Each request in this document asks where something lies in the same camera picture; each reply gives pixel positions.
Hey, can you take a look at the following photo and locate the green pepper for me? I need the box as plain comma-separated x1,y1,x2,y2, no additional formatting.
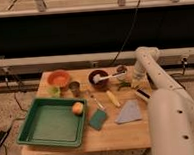
117,81,131,91

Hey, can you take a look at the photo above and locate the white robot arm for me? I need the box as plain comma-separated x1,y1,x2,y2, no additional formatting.
131,47,194,155

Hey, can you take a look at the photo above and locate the dark maroon bowl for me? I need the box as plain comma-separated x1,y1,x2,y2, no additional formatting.
88,70,109,91

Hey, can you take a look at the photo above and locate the red-orange bowl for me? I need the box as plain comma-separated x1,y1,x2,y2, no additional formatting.
47,69,71,88

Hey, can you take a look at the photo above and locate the black white brush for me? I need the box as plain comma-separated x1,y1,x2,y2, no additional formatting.
135,89,150,103

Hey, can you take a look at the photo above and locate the small brown cup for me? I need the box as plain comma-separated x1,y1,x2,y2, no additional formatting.
116,65,127,81

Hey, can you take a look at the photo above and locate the blue-grey cloth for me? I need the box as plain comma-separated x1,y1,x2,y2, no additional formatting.
115,99,142,125

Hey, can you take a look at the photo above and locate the wooden table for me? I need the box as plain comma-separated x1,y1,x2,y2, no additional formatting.
21,69,150,155

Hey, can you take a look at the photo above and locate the white spoon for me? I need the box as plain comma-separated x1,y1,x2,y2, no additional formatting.
93,74,119,84

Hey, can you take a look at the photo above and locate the metal fork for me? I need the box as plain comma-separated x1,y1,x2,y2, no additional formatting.
89,92,105,111

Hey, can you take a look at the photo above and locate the green sponge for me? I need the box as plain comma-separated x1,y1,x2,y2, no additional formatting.
89,109,107,130

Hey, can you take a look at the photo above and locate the grey metal cup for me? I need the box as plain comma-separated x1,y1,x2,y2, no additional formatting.
69,81,81,97

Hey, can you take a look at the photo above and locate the orange fruit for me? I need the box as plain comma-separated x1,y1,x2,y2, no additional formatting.
72,102,84,115

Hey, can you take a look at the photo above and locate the small green cup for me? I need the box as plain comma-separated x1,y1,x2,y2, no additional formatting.
47,86,61,98

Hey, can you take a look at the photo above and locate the green plastic tray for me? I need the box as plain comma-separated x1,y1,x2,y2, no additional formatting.
17,98,87,148

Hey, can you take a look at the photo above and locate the black cable right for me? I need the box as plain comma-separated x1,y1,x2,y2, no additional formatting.
167,57,190,91

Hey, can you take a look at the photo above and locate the black hanging cable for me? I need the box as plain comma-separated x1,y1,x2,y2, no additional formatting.
104,0,146,67

